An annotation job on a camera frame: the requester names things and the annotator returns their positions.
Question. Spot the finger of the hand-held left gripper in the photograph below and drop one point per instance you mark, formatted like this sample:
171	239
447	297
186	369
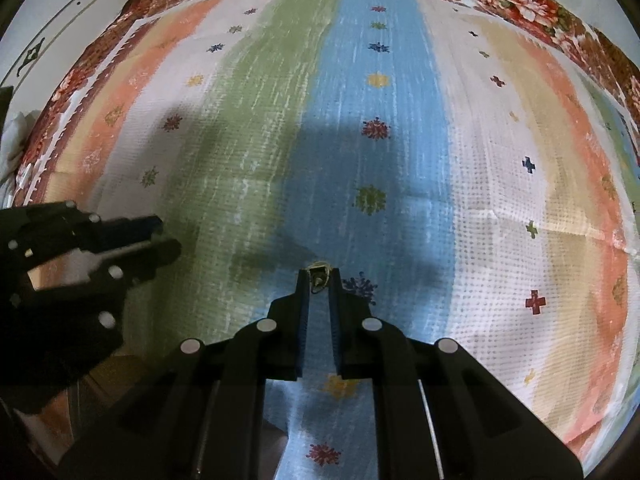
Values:
155	257
135	230

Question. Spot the small gold charm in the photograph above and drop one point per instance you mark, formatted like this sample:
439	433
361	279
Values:
318	280

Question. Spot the grey white cloth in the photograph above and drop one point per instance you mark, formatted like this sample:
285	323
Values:
17	145

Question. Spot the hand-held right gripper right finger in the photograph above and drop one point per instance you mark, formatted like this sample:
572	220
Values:
336	310

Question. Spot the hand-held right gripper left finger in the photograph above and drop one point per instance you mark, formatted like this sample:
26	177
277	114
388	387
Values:
301	310

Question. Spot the white headboard with gold trim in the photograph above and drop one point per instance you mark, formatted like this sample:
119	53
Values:
75	10

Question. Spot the striped pastel mat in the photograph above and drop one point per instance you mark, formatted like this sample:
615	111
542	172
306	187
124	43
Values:
380	135

